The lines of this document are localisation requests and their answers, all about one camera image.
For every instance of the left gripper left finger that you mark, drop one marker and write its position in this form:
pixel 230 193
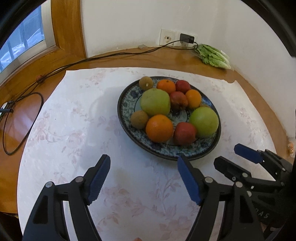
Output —
pixel 47 219

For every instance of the small orange mandarin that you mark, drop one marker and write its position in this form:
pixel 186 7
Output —
pixel 166 85

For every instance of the large orange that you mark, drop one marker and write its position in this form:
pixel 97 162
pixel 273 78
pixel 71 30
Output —
pixel 159 128

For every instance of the small red apple back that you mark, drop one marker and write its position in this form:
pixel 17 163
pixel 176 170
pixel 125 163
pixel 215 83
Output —
pixel 182 86

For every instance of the green apple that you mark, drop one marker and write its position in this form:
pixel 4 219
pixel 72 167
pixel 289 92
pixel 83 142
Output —
pixel 155 101
pixel 205 120

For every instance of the white floral tablecloth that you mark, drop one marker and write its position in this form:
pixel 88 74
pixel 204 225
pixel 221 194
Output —
pixel 143 195

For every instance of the wooden window frame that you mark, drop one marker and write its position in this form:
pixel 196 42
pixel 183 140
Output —
pixel 53 24

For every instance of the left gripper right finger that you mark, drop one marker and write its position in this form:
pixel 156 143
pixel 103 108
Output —
pixel 239 221

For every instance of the kiwi front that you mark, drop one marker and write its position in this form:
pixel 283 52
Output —
pixel 146 83

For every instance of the black power adapter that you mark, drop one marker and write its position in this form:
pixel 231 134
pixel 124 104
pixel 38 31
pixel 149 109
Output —
pixel 187 38

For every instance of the kiwi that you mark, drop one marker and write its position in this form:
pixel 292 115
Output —
pixel 146 83
pixel 139 119

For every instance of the blue white patterned plate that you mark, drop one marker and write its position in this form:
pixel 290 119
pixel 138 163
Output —
pixel 129 102

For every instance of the white wall socket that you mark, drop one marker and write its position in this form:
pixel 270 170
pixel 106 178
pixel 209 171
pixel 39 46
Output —
pixel 172 39

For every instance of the bagged green lettuce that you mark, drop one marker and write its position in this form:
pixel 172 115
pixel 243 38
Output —
pixel 212 56

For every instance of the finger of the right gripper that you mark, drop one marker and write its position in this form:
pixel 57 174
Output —
pixel 275 165
pixel 236 173

